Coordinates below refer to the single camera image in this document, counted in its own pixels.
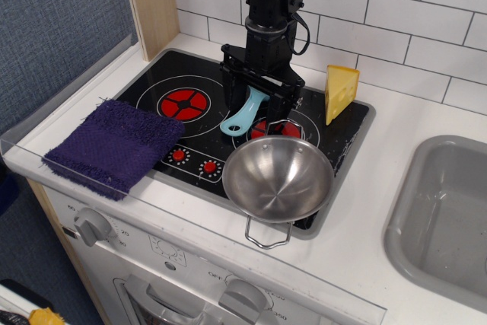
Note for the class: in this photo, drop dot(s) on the yellow cheese wedge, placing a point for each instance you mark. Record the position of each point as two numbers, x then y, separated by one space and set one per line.
340 91

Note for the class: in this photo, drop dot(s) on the yellow object at corner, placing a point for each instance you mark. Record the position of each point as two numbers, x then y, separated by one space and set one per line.
45 316

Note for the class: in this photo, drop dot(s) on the grey left oven knob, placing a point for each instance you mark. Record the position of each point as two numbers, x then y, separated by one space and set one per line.
91 226

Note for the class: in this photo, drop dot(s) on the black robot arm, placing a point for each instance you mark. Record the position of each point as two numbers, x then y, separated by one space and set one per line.
274 15

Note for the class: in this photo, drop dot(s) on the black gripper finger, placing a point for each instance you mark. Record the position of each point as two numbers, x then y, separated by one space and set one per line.
280 105
235 88

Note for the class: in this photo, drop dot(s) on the grey right oven knob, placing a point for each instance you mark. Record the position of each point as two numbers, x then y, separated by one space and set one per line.
243 300

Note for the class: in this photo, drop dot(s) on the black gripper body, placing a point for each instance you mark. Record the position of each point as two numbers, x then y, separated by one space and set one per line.
265 60

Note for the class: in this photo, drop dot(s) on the black toy stovetop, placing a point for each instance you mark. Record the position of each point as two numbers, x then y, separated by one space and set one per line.
190 89

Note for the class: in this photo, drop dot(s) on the wooden side post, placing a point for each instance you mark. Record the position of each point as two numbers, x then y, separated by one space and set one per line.
156 23

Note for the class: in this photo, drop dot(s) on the steel bowl with wire handles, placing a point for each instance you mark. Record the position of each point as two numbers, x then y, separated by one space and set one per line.
278 179

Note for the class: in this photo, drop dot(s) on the purple towel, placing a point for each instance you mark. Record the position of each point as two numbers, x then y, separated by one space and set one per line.
114 148

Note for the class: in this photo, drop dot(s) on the silver oven door handle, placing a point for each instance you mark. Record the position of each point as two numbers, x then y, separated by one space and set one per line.
164 303

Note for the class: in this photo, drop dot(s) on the grey oven knob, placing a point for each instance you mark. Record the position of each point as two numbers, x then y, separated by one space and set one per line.
91 226
243 300

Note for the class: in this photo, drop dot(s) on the grey sink basin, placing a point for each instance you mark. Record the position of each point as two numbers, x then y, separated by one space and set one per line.
436 236

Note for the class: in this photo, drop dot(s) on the blue dish brush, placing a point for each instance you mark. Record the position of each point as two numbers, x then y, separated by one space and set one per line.
240 122

